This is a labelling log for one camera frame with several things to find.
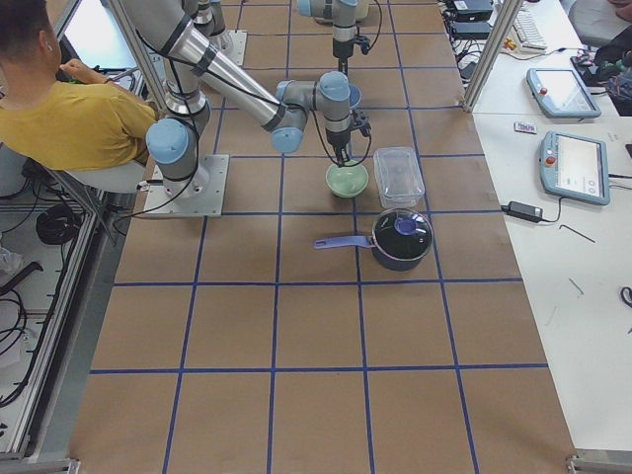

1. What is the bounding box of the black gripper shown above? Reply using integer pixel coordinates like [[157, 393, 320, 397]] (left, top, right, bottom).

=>
[[326, 128, 353, 166], [333, 39, 355, 75]]

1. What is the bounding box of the green bowl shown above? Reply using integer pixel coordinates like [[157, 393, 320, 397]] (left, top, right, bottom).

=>
[[325, 161, 369, 198]]

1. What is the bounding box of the blue bowl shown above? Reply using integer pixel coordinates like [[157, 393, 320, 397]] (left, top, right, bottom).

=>
[[349, 84, 362, 110]]

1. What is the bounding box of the clear plastic food container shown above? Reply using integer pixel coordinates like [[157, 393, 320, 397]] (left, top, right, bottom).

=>
[[373, 147, 426, 208]]

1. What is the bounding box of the dark blue saucepan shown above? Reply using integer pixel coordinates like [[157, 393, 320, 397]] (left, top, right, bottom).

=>
[[313, 208, 434, 272]]

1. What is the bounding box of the black power adapter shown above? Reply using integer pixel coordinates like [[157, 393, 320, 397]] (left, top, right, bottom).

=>
[[501, 200, 543, 223]]

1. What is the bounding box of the white keyboard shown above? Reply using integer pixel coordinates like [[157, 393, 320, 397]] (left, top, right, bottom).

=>
[[509, 10, 548, 53]]

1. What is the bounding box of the far teach pendant tablet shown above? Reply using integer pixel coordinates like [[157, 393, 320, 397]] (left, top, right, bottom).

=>
[[525, 68, 601, 119]]

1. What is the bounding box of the teach pendant tablet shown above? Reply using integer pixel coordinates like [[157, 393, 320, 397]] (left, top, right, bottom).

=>
[[525, 68, 601, 119], [538, 130, 610, 205]]

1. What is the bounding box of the near teach pendant tablet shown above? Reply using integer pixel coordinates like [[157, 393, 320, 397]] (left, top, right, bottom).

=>
[[538, 130, 610, 205]]

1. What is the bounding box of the person in yellow shirt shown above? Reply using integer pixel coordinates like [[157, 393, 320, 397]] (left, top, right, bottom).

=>
[[1, 1, 156, 171]]

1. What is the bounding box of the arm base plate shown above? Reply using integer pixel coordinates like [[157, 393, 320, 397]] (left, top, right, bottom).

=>
[[143, 154, 230, 218], [209, 30, 248, 66]]

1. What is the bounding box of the aluminium frame post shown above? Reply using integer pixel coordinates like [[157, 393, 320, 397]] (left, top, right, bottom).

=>
[[462, 0, 522, 113]]

